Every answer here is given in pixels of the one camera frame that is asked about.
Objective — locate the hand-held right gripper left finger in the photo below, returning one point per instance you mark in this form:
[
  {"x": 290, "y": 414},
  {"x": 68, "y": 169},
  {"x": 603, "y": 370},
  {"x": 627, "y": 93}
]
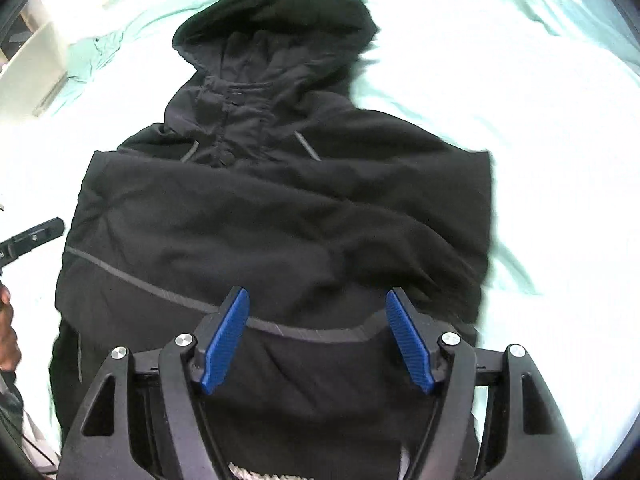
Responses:
[{"x": 227, "y": 340}]

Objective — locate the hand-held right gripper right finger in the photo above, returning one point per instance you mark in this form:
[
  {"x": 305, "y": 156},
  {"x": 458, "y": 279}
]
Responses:
[{"x": 411, "y": 341}]

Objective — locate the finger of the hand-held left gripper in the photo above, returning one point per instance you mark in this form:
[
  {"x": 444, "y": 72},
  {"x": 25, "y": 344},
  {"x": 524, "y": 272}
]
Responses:
[{"x": 35, "y": 237}]

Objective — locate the black hooded jacket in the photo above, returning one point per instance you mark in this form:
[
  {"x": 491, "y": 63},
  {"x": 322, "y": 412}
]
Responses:
[{"x": 280, "y": 200}]

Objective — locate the person's left hand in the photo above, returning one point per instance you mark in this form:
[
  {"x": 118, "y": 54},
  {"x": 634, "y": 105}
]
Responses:
[{"x": 7, "y": 330}]

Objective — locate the white bedside furniture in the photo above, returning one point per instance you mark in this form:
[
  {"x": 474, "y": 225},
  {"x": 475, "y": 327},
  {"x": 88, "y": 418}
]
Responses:
[{"x": 35, "y": 65}]

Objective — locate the light green bed sheet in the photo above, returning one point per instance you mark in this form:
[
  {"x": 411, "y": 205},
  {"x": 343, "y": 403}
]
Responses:
[{"x": 525, "y": 125}]

